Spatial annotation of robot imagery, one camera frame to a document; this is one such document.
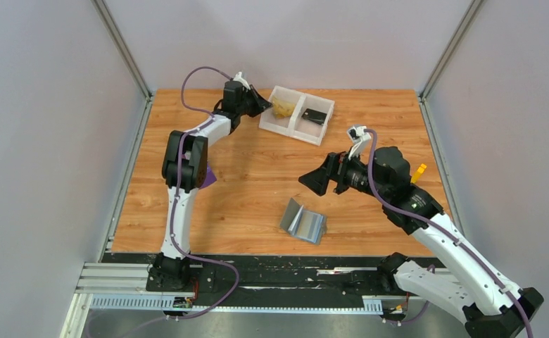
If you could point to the right aluminium corner post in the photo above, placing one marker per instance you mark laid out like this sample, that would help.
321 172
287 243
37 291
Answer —
452 46

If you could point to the left aluminium corner post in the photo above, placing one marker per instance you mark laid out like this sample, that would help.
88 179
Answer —
114 32

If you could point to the colourful toy brick figure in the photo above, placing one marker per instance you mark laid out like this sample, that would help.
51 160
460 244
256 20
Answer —
418 173

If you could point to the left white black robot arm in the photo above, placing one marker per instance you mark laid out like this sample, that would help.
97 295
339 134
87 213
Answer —
185 170

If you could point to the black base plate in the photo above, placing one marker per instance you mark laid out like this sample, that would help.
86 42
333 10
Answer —
288 281

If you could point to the grey card holder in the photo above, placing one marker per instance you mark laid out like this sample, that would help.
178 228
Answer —
302 223

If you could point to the white two-compartment tray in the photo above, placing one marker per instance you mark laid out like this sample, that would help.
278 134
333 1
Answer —
295 127

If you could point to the aluminium rail frame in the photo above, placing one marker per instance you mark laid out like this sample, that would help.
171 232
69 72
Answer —
122 285

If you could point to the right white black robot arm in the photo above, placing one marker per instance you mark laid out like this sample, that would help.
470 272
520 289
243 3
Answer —
485 301

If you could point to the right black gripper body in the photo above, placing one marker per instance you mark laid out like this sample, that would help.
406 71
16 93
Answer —
351 175

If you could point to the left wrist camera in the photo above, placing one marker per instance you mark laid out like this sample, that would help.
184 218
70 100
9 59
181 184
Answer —
239 77

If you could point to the aluminium corner post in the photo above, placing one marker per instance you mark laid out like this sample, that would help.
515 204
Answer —
452 46
114 32

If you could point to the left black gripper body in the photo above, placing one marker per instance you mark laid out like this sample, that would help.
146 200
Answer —
242 108

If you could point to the black card in tray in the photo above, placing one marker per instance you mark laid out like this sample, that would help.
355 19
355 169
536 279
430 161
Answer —
314 116

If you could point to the purple metronome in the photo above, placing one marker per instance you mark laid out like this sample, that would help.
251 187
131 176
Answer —
209 179

